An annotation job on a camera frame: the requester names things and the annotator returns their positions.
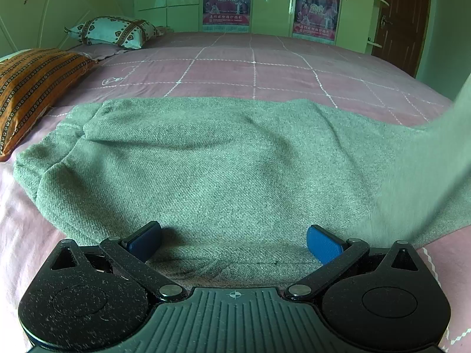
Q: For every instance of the pink pillow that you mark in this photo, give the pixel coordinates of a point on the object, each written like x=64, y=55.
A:
x=97, y=51

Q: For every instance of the brown wooden door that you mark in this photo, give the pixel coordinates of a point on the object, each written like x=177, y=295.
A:
x=404, y=18

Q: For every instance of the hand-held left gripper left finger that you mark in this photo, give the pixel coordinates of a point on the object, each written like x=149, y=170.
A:
x=145, y=241

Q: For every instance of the white patterned pillow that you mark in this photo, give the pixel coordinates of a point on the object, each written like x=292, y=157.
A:
x=110, y=31
x=11, y=56

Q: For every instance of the folded light cloth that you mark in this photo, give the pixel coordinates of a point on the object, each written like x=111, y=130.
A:
x=165, y=30

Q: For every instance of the white bed headboard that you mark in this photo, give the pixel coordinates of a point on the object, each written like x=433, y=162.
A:
x=55, y=11

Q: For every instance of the orange striped pillow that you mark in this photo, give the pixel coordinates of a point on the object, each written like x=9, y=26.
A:
x=33, y=88

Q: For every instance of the pink checked bed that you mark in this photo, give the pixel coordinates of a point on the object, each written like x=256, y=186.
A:
x=228, y=73

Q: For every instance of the purple wall poster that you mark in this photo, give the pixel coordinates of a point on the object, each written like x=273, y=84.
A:
x=316, y=13
x=227, y=0

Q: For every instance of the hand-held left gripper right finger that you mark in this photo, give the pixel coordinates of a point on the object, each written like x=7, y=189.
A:
x=323, y=242

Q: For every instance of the white glossy wardrobe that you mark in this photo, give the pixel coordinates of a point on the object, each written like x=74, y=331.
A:
x=272, y=3

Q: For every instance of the white corner shelf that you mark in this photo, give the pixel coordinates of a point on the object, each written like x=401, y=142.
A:
x=379, y=3

